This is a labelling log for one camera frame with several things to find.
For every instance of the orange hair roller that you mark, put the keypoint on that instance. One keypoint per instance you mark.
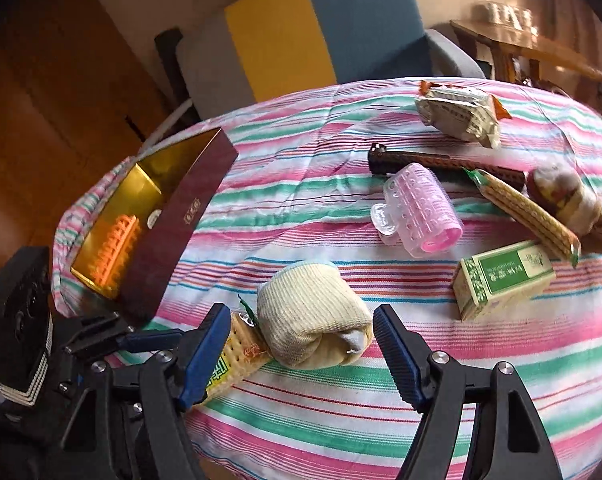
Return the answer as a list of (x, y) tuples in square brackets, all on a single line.
[(118, 245)]

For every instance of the pink plastic hair roller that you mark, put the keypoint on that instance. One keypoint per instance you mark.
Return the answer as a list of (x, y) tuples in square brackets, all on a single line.
[(421, 205)]

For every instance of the cream sock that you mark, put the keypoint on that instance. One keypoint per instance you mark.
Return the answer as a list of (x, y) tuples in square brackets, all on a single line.
[(311, 315)]

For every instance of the wooden side table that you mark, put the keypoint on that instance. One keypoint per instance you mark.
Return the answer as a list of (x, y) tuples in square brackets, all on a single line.
[(546, 52)]

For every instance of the cracker packet with orange print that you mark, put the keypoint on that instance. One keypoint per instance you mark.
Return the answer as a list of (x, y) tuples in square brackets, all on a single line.
[(242, 350)]

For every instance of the striped pink green blanket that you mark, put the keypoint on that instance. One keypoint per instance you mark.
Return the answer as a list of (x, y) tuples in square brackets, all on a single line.
[(331, 435)]

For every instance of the yellow blue grey armchair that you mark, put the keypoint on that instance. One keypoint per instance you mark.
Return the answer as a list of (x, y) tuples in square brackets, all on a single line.
[(281, 45)]

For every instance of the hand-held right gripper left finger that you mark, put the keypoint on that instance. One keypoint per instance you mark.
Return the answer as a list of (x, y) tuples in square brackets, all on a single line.
[(203, 360)]

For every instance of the brown cake snack packet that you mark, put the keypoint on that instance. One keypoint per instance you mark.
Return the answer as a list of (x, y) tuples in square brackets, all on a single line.
[(566, 195)]

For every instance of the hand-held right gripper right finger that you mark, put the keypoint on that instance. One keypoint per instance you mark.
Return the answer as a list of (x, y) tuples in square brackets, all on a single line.
[(398, 355)]

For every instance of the white snack packet orange ends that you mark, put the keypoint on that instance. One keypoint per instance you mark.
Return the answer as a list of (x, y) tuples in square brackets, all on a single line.
[(461, 112)]

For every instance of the long green-tipped cracker packet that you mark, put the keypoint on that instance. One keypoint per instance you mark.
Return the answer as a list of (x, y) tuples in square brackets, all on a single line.
[(526, 212)]

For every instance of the green and cream small carton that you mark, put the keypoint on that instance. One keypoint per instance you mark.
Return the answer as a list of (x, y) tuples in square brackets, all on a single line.
[(506, 277)]

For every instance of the dark red box gold interior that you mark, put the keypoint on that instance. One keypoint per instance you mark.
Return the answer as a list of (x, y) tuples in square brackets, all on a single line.
[(181, 220)]

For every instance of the white decorative items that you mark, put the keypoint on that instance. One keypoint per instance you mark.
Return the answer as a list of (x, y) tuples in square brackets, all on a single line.
[(506, 16)]

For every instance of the wooden cabinet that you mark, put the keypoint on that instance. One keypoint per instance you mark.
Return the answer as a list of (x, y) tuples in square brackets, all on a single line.
[(41, 85)]

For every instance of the dark brown folding comb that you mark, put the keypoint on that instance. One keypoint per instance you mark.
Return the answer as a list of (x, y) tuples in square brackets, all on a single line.
[(431, 161)]

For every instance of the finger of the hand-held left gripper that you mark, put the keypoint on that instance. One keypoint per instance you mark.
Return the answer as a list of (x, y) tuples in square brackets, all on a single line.
[(151, 341)]

